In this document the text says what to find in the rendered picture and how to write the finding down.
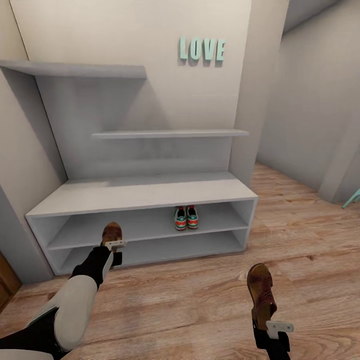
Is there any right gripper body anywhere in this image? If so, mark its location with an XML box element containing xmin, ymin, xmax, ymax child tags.
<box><xmin>254</xmin><ymin>328</ymin><xmax>290</xmax><ymax>360</ymax></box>

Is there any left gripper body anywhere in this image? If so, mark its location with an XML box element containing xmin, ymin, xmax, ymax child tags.
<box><xmin>110</xmin><ymin>252</ymin><xmax>122</xmax><ymax>268</ymax></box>

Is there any sandal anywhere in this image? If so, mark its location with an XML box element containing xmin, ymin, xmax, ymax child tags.
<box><xmin>100</xmin><ymin>222</ymin><xmax>122</xmax><ymax>253</ymax></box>
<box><xmin>246</xmin><ymin>263</ymin><xmax>277</xmax><ymax>331</ymax></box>

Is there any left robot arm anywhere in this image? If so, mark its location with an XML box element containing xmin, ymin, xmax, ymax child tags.
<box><xmin>0</xmin><ymin>240</ymin><xmax>127</xmax><ymax>360</ymax></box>

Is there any gym shoe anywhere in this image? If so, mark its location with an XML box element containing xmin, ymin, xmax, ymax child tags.
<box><xmin>173</xmin><ymin>206</ymin><xmax>187</xmax><ymax>231</ymax></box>
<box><xmin>186</xmin><ymin>204</ymin><xmax>198</xmax><ymax>229</ymax></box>

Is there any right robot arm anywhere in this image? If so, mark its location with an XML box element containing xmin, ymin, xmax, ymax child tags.
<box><xmin>254</xmin><ymin>320</ymin><xmax>295</xmax><ymax>360</ymax></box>

